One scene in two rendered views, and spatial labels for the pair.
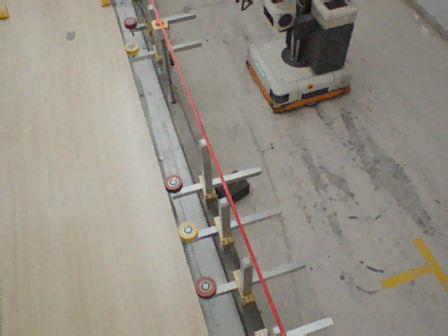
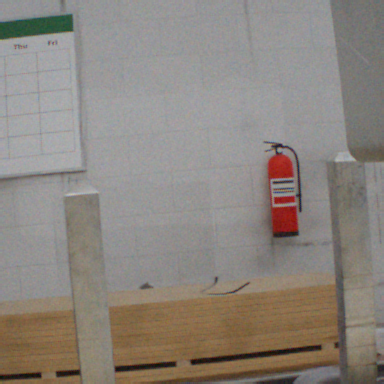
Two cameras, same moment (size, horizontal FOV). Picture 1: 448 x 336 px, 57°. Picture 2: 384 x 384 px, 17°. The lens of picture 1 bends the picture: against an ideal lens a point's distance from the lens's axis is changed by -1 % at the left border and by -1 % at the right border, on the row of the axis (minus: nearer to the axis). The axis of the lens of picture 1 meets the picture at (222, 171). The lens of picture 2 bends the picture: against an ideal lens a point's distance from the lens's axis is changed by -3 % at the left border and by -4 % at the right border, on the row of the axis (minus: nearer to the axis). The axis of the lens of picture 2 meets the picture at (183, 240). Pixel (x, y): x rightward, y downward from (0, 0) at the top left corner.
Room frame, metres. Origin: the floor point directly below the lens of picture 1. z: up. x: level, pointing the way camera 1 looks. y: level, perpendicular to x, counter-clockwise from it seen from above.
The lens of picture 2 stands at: (1.72, -0.02, 1.15)
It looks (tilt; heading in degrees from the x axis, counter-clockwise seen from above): 3 degrees down; 98
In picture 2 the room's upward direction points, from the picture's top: 5 degrees counter-clockwise
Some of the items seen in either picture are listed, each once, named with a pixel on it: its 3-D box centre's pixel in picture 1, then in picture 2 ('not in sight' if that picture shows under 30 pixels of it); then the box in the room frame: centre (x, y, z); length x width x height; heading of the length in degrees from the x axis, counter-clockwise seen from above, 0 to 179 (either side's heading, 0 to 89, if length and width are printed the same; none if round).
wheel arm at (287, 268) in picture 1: (254, 279); not in sight; (0.61, -0.10, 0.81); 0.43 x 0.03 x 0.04; 105
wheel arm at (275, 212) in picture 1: (234, 225); not in sight; (0.85, -0.04, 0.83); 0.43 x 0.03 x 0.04; 105
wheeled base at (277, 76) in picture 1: (297, 67); not in sight; (2.60, -0.65, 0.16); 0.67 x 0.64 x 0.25; 107
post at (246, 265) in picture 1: (246, 286); not in sight; (0.56, -0.06, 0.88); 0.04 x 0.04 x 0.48; 15
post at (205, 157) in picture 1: (207, 176); not in sight; (1.04, 0.07, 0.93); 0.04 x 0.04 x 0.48; 15
